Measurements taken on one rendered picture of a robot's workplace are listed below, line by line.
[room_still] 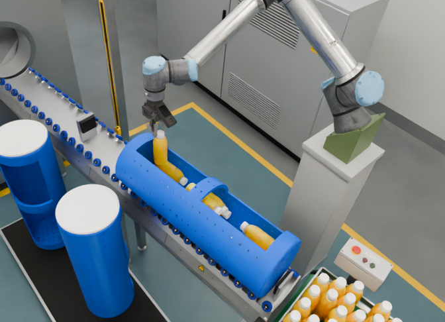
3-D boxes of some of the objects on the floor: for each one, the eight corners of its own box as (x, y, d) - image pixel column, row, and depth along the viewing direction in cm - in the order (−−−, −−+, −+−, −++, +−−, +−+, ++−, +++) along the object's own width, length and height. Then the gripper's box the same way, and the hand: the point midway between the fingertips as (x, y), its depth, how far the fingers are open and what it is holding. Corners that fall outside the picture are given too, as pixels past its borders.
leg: (142, 242, 284) (136, 187, 240) (148, 247, 282) (142, 192, 238) (136, 247, 281) (128, 192, 237) (141, 252, 279) (135, 197, 234)
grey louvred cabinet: (193, 46, 482) (197, -88, 380) (333, 142, 379) (391, -6, 276) (156, 59, 454) (151, -82, 352) (296, 167, 351) (347, 13, 248)
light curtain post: (131, 189, 318) (104, -27, 197) (136, 193, 315) (111, -23, 195) (124, 193, 314) (94, -24, 194) (130, 197, 312) (101, -20, 192)
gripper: (157, 85, 171) (158, 122, 186) (136, 96, 164) (140, 134, 179) (171, 94, 167) (171, 131, 182) (150, 105, 161) (152, 143, 176)
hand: (159, 133), depth 179 cm, fingers closed on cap, 4 cm apart
